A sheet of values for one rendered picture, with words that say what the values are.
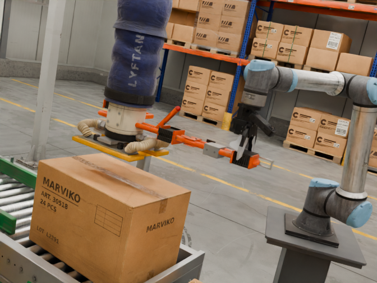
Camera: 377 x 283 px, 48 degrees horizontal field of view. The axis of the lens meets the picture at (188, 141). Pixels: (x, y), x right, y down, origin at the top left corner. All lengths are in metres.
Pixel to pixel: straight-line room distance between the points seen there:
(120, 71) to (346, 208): 1.26
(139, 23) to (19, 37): 10.28
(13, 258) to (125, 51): 1.02
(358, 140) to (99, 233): 1.25
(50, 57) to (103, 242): 3.21
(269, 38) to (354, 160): 7.32
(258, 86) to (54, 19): 3.44
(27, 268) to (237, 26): 8.18
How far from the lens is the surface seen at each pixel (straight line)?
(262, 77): 1.56
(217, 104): 9.71
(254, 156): 1.60
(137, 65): 1.79
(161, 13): 1.81
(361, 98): 2.09
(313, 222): 2.36
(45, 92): 4.81
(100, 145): 1.86
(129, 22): 1.80
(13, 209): 2.56
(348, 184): 2.21
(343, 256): 2.28
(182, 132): 1.77
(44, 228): 2.10
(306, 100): 10.30
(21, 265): 2.02
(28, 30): 12.13
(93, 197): 1.81
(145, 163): 2.48
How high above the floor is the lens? 1.57
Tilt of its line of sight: 12 degrees down
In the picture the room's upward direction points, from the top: 12 degrees clockwise
